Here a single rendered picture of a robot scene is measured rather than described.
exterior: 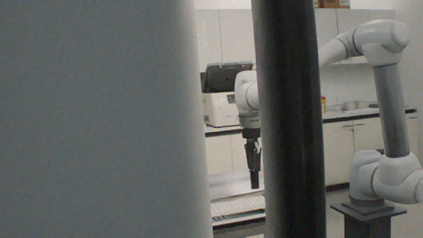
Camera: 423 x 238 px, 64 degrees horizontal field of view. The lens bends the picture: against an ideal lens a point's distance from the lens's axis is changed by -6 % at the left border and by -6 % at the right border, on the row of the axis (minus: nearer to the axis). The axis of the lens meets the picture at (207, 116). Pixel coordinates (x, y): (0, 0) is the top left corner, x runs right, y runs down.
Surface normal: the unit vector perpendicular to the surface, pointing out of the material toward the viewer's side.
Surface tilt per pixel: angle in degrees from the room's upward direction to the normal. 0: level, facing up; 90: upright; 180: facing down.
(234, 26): 90
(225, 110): 90
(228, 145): 90
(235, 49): 90
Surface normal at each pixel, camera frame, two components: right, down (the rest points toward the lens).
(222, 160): 0.25, 0.05
